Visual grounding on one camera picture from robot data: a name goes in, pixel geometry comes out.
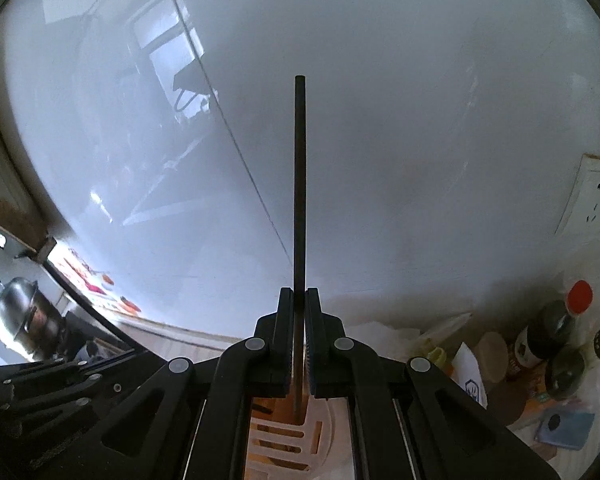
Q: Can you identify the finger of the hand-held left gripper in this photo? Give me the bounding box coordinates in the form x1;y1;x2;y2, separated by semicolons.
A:
0;352;148;441

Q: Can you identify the blue cloth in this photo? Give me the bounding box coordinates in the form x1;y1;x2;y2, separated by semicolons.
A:
534;404;597;450

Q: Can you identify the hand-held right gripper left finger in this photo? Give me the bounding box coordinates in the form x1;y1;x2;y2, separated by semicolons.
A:
27;286;296;480

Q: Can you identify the white plastic bag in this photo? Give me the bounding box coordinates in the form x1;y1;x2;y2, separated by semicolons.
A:
347;311;475;361

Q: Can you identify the black stove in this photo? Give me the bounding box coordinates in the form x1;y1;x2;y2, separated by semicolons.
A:
55;309;133;363

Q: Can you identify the colourful wall poster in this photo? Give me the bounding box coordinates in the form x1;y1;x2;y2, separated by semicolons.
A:
47;245;142;317

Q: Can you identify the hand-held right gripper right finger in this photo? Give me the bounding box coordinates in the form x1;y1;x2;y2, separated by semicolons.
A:
306;286;562;480

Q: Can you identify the white paper bag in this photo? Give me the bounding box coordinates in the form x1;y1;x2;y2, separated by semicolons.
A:
451;341;489;409

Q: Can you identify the wooden chopstick holder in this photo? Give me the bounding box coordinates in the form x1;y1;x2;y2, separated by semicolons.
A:
247;394;351;480

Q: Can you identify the dark round jar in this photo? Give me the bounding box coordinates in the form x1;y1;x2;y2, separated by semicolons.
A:
544;345;589;402

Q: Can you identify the clear bottle with red cap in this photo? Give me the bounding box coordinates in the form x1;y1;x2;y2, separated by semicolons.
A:
560;264;600;343

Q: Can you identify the dark chopstick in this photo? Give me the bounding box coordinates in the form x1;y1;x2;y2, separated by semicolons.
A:
291;74;309;423

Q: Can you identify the dark sauce bottle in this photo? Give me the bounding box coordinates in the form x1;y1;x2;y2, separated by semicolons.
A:
514;300;576;368

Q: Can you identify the white wall outlet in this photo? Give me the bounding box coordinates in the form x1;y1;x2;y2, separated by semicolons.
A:
554;153;600;237

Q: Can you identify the beige lidded jar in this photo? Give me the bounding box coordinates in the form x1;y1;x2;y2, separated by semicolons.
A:
474;332;526;423

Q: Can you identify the wooden cabinet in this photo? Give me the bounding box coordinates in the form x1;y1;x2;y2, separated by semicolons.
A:
0;55;57;263

